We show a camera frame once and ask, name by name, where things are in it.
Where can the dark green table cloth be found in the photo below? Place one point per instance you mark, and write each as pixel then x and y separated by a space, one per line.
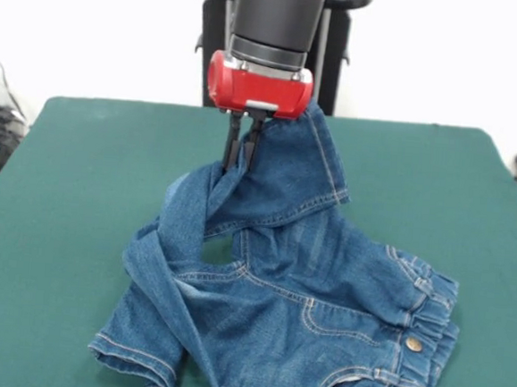
pixel 86 166

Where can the blue denim jeans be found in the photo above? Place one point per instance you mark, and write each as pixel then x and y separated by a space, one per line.
pixel 299 295

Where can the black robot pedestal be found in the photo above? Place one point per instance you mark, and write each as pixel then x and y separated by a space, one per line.
pixel 334 51

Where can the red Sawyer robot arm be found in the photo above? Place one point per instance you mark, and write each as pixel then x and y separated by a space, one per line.
pixel 276 24

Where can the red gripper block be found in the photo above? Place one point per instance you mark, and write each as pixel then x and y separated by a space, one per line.
pixel 266 91

